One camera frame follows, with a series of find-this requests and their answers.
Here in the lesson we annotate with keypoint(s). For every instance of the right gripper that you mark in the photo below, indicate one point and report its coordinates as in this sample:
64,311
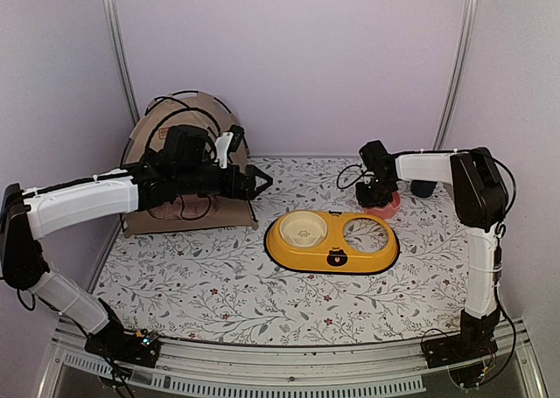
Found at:
363,200

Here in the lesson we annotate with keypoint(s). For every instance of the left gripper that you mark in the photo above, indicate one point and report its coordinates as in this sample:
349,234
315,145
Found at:
247,191

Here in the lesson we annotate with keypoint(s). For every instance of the pink bowl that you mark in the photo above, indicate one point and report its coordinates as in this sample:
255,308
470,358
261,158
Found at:
388,211

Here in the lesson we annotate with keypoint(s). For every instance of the pink checkered cushion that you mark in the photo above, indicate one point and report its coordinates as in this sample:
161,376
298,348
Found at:
187,208

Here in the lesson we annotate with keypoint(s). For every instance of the beige pet tent fabric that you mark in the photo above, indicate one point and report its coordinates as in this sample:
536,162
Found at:
232,213

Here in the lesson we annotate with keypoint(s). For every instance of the cream paw print bowl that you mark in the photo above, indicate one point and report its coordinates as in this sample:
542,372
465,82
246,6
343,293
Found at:
303,229

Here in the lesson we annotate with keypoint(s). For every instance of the black tent pole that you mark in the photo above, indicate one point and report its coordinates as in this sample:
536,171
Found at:
138,137
219,119

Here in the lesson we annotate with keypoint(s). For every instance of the yellow double bowl holder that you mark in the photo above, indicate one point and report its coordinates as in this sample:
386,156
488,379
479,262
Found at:
333,255

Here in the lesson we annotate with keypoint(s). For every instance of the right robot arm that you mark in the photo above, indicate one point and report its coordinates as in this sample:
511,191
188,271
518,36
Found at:
481,203

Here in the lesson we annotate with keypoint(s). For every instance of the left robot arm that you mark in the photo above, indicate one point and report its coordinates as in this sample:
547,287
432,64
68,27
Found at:
36,222

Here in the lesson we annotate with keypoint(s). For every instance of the dark blue cup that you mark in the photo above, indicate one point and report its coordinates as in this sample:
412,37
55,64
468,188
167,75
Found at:
422,189

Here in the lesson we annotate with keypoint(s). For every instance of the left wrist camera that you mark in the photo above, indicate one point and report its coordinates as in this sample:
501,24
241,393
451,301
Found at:
228,142

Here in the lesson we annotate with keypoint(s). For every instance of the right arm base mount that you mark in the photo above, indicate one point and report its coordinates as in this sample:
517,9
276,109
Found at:
459,350

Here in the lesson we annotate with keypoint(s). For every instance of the front aluminium rail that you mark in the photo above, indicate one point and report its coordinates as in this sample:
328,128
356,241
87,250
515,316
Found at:
202,369

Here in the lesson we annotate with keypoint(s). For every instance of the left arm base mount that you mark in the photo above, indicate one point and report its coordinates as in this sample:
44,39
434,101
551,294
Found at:
118,345

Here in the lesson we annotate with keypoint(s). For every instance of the right aluminium frame post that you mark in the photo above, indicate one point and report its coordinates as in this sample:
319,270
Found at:
459,64

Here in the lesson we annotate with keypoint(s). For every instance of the aluminium frame post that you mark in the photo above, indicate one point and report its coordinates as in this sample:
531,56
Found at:
122,66
459,64

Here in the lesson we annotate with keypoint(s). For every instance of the left aluminium frame post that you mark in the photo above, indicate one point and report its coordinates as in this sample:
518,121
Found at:
122,66

